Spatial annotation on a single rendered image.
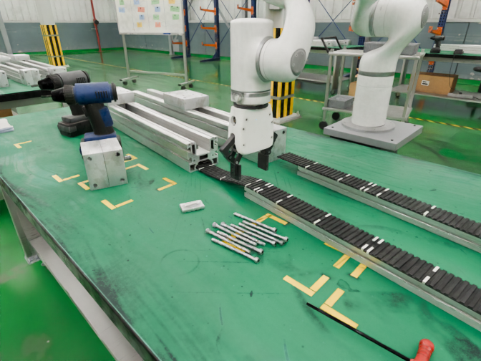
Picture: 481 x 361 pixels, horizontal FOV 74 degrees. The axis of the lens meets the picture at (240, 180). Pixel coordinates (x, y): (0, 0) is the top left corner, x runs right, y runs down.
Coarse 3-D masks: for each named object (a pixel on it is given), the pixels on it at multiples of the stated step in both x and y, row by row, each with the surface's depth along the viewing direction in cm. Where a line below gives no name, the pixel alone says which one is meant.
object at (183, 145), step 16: (112, 112) 124; (128, 112) 115; (144, 112) 119; (128, 128) 116; (144, 128) 106; (160, 128) 98; (176, 128) 103; (192, 128) 98; (144, 144) 108; (160, 144) 98; (176, 144) 92; (192, 144) 86; (208, 144) 91; (176, 160) 93; (192, 160) 88; (208, 160) 94
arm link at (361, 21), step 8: (360, 0) 95; (368, 0) 93; (376, 0) 94; (360, 8) 98; (368, 8) 99; (352, 16) 105; (360, 16) 102; (368, 16) 103; (352, 24) 107; (360, 24) 105; (368, 24) 104; (360, 32) 108; (368, 32) 107
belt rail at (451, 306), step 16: (272, 208) 70; (304, 224) 65; (336, 240) 58; (352, 256) 57; (368, 256) 54; (384, 272) 52; (400, 272) 50; (416, 288) 49; (448, 304) 46; (464, 320) 45; (480, 320) 43
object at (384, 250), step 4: (384, 244) 55; (388, 244) 55; (380, 248) 54; (384, 248) 54; (388, 248) 54; (392, 248) 54; (396, 248) 54; (372, 252) 53; (376, 252) 53; (380, 252) 53; (384, 252) 53; (388, 252) 53; (376, 256) 52; (380, 256) 52; (384, 256) 52; (380, 260) 52
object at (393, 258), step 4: (400, 248) 54; (392, 252) 53; (396, 252) 53; (400, 252) 53; (404, 252) 53; (388, 256) 52; (392, 256) 52; (396, 256) 52; (400, 256) 52; (404, 256) 52; (384, 260) 51; (388, 260) 51; (392, 260) 52; (396, 260) 51; (400, 260) 52; (388, 264) 51; (392, 264) 50; (396, 264) 51
